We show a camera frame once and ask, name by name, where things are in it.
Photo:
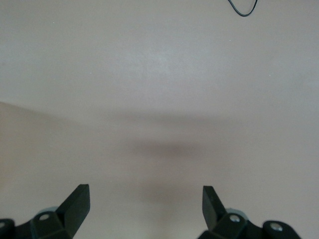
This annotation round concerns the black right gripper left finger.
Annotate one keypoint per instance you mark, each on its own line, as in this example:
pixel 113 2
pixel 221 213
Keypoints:
pixel 62 219

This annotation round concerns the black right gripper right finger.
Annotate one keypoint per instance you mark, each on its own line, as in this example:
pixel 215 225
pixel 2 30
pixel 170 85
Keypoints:
pixel 224 224

